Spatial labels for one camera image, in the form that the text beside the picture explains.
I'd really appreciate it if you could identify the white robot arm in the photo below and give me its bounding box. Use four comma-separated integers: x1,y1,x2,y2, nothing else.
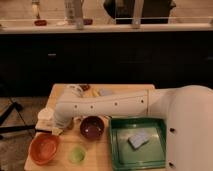
53,84,213,171

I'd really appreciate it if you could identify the orange bowl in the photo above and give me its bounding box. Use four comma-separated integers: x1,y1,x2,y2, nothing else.
28,133,60,165

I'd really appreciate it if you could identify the dark red bowl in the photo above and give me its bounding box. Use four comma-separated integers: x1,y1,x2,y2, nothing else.
80,116,105,141

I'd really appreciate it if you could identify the red bowl on counter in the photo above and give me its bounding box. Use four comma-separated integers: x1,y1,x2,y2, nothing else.
34,20,47,26

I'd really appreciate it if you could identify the white cup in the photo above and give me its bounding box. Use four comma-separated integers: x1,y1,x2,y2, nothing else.
38,107,54,126

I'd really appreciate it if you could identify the small green cup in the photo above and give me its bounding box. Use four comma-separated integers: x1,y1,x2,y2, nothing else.
68,146,86,164

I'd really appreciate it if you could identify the brown chocolate bar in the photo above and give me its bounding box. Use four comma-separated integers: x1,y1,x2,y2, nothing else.
80,84,90,91

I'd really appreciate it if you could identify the black chair base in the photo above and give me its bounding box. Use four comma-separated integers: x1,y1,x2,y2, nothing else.
0,78,39,140

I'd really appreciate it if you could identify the grey blue cloth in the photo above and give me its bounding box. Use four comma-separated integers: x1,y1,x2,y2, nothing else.
99,89,114,96

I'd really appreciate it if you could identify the blue grey sponge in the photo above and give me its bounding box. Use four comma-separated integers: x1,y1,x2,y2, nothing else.
128,131,150,149

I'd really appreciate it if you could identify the green plastic tray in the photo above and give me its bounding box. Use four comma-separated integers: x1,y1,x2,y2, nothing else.
109,118,166,171

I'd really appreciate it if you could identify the dark red dish on counter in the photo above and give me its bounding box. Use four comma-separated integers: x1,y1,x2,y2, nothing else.
83,19,93,25

